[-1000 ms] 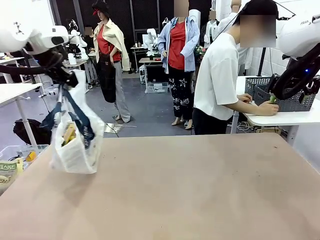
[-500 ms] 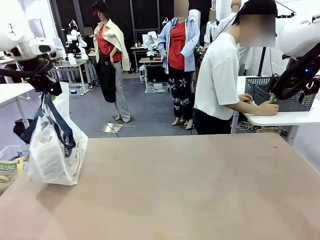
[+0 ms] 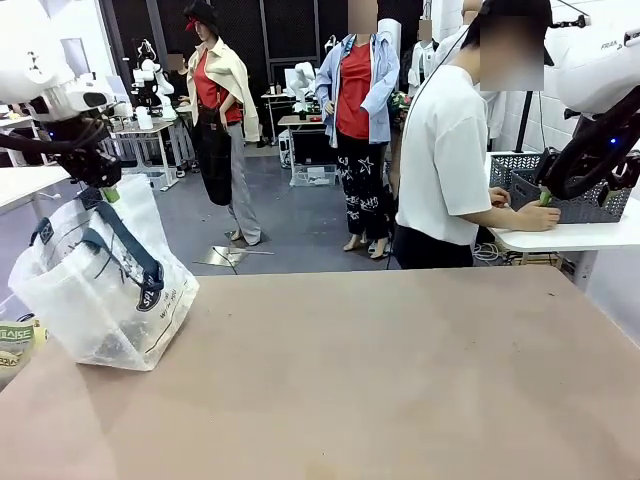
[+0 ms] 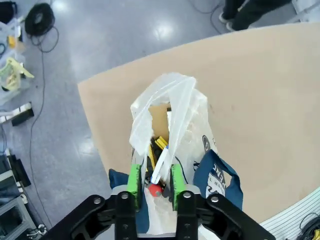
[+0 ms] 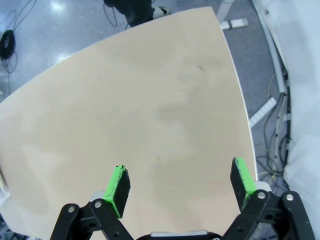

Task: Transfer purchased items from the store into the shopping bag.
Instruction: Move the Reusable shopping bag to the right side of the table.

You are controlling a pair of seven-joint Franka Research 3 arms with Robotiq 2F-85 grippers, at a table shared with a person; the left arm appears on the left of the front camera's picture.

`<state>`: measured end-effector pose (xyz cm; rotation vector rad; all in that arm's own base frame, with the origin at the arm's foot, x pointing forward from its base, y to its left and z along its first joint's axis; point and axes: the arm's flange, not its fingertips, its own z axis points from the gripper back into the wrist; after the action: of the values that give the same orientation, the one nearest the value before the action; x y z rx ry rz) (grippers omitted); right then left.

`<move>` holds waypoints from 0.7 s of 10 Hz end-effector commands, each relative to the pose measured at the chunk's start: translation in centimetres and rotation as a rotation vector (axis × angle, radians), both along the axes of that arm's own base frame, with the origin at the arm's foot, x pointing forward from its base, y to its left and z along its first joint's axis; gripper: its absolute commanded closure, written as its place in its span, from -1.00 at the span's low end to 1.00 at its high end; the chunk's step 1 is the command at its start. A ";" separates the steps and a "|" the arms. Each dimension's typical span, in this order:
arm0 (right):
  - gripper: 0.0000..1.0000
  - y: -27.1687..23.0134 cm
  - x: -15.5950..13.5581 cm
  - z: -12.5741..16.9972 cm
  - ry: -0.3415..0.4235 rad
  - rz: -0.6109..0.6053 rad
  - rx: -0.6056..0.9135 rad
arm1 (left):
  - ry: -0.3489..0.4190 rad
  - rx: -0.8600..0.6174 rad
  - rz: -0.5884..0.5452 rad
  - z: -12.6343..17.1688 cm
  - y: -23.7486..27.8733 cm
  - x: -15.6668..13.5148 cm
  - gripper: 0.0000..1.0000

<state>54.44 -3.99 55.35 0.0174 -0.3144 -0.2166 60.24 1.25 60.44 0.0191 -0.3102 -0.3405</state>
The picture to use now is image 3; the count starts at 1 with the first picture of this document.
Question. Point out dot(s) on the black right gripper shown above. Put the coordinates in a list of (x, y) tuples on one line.
[(625, 165)]

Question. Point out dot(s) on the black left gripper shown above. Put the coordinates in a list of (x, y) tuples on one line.
[(95, 167)]

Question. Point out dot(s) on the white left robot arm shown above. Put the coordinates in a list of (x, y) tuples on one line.
[(30, 50)]

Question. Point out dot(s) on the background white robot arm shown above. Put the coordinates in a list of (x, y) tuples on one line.
[(162, 85), (302, 75)]

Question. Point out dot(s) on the person's right hand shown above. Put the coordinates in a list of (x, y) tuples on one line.
[(540, 218)]

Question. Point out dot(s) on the person's left hand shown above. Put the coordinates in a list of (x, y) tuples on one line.
[(500, 198)]

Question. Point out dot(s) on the white side table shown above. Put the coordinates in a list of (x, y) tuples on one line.
[(550, 240)]

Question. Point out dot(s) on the clear storage bin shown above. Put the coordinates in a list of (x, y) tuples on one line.
[(315, 176), (167, 180)]

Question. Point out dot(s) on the white desk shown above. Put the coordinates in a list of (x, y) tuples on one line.
[(25, 185)]

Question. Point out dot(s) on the grey workbench table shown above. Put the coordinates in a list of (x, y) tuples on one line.
[(155, 127)]

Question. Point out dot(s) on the metal floor plate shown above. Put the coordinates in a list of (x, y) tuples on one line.
[(220, 256)]

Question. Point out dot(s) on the grey panel board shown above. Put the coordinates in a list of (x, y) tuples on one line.
[(80, 60)]

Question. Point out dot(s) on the standing person in black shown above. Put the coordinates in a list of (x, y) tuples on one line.
[(179, 80)]

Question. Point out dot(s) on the person in white t-shirt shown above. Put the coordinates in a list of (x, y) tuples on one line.
[(440, 150)]

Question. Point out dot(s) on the mannequin with cream jacket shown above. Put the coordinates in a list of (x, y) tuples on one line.
[(220, 100)]

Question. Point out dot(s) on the floral garment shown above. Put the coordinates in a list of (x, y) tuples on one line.
[(400, 105)]

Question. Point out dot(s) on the small grey table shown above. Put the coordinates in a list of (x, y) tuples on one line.
[(295, 120)]

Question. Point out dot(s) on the mannequin with blue shirt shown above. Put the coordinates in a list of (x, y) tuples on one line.
[(355, 100)]

